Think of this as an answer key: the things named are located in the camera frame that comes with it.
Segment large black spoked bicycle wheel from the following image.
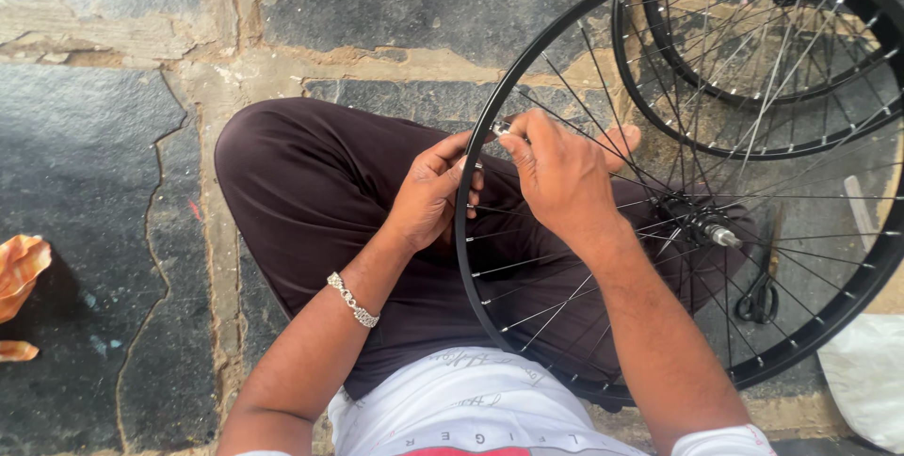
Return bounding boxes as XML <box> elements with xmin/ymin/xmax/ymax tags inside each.
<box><xmin>454</xmin><ymin>0</ymin><xmax>904</xmax><ymax>405</ymax></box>

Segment dark brown trousers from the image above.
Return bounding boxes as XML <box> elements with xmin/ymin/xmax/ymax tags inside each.
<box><xmin>214</xmin><ymin>96</ymin><xmax>757</xmax><ymax>402</ymax></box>

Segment person's left hand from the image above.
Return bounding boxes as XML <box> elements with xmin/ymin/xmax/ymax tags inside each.
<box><xmin>385</xmin><ymin>130</ymin><xmax>486</xmax><ymax>254</ymax></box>

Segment white flat strip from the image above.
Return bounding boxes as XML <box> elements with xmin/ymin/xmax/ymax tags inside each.
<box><xmin>843</xmin><ymin>174</ymin><xmax>878</xmax><ymax>235</ymax></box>

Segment orange striped cloth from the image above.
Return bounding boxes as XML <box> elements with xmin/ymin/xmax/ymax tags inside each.
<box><xmin>0</xmin><ymin>233</ymin><xmax>53</xmax><ymax>324</ymax></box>

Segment white printed t-shirt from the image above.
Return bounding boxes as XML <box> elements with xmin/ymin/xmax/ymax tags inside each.
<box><xmin>233</xmin><ymin>346</ymin><xmax>778</xmax><ymax>456</ymax></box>

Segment black scissors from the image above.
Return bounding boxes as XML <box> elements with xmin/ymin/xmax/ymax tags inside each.
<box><xmin>734</xmin><ymin>208</ymin><xmax>783</xmax><ymax>325</ymax></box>

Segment silver chain bracelet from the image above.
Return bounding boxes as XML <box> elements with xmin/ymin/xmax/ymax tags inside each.
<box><xmin>326</xmin><ymin>272</ymin><xmax>381</xmax><ymax>329</ymax></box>

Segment white plastic bag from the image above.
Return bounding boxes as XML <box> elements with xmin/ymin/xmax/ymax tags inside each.
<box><xmin>817</xmin><ymin>312</ymin><xmax>904</xmax><ymax>455</ymax></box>

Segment person's right hand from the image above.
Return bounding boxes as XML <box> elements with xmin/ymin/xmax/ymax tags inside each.
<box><xmin>498</xmin><ymin>109</ymin><xmax>634</xmax><ymax>249</ymax></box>

